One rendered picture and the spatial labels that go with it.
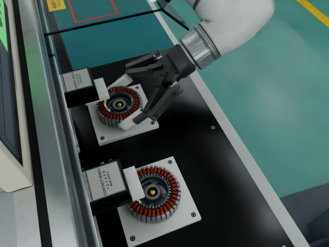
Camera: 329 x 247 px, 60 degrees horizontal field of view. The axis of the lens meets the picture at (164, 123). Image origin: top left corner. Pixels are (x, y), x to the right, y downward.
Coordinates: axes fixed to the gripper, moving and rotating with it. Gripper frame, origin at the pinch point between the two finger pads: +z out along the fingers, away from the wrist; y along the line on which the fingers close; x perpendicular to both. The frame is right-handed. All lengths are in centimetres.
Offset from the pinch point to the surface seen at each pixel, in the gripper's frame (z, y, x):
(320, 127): -58, 10, -126
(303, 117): -54, 19, -124
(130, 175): -0.6, -22.9, 8.5
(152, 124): -4.1, -7.0, -4.9
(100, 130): 6.7, -3.8, 1.3
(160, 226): 2.0, -30.3, -1.3
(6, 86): -5.9, -23.9, 36.9
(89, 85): -0.9, -2.4, 13.0
